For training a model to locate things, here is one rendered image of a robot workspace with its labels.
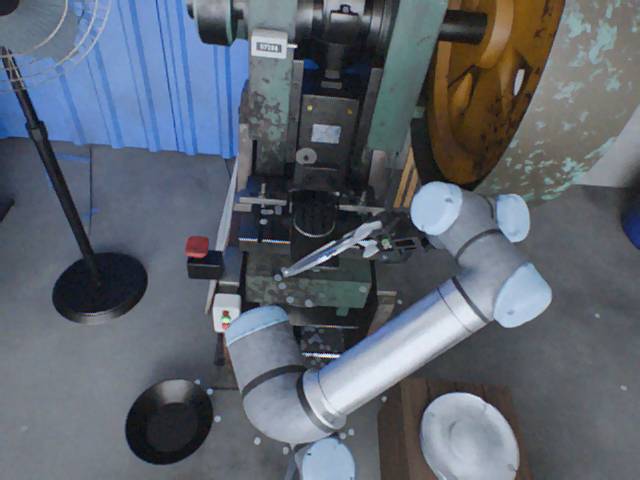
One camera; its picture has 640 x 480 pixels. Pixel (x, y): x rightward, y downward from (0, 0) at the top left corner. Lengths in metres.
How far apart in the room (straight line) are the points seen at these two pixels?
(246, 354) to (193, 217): 1.74
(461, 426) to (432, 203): 1.02
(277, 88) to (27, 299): 1.59
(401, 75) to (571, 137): 0.38
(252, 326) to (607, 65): 0.70
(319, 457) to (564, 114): 0.84
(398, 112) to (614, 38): 0.46
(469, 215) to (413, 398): 1.02
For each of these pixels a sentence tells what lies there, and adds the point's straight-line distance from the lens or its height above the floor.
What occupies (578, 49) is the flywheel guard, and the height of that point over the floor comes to 1.46.
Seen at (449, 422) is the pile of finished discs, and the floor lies 0.38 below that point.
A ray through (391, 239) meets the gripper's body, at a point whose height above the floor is 1.15.
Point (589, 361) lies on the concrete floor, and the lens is 2.45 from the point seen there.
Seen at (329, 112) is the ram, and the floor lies 1.13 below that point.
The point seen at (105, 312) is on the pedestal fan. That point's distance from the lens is 2.12.
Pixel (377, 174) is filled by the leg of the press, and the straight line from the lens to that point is 1.69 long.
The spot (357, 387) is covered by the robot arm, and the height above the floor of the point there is 1.14.
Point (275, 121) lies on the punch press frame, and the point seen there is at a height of 1.12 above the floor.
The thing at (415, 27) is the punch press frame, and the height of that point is 1.37.
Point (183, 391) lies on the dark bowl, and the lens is 1.88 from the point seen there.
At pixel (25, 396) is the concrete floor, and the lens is 2.07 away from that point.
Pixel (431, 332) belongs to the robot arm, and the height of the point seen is 1.24.
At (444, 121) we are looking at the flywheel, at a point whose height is 1.05.
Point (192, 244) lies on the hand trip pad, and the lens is 1.31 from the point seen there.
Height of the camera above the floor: 1.74
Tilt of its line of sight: 48 degrees down
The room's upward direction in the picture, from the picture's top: 9 degrees clockwise
